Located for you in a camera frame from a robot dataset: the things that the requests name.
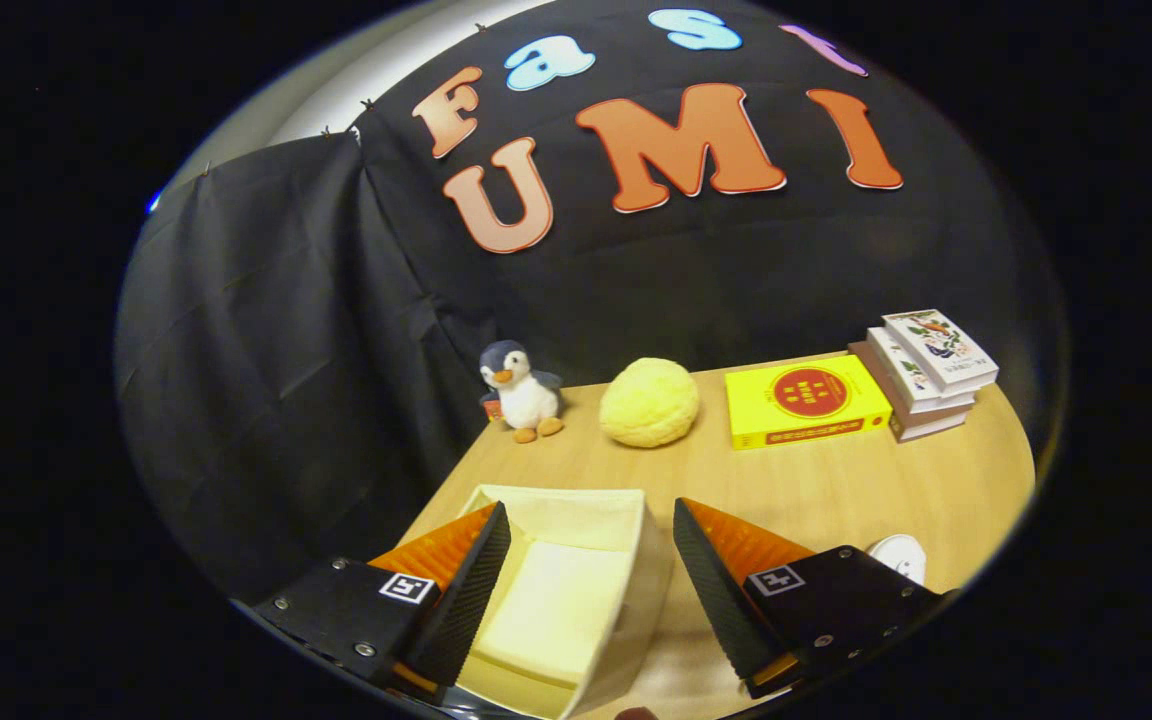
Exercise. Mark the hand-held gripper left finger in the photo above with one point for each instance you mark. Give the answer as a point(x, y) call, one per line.
point(461, 610)

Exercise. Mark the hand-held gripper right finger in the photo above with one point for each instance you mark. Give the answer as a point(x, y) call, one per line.
point(721, 600)

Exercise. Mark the cream fabric storage box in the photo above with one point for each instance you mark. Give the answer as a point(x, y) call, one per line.
point(556, 610)

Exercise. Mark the white striped canvas shoe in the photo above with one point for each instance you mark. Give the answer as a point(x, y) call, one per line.
point(898, 555)

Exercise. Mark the yellow plush ball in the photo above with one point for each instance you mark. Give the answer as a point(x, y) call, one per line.
point(648, 403)

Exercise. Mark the yellow book with red circle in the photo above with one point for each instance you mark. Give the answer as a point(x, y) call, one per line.
point(806, 400)

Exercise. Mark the penguin plush toy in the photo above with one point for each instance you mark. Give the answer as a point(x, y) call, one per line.
point(526, 395)

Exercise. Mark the brown cover book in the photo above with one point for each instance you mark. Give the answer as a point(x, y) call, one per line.
point(926, 428)

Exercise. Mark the white illustrated cover book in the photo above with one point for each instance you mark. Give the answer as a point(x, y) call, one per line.
point(941, 345)

